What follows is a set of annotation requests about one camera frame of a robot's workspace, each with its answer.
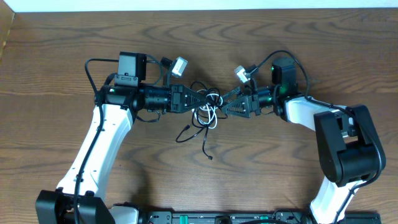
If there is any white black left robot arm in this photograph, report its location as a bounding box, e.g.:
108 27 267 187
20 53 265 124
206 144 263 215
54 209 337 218
35 52 208 223

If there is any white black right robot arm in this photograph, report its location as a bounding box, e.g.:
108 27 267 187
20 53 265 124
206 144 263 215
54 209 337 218
222 56 386 223

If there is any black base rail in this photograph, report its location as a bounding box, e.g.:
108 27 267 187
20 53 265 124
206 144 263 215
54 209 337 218
138 210 382 224

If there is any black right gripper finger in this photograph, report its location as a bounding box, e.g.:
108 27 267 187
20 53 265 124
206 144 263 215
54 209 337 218
221 96 251 118
222 86 241 101

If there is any white cable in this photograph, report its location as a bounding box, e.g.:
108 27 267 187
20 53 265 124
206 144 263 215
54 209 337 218
193 89 224 129

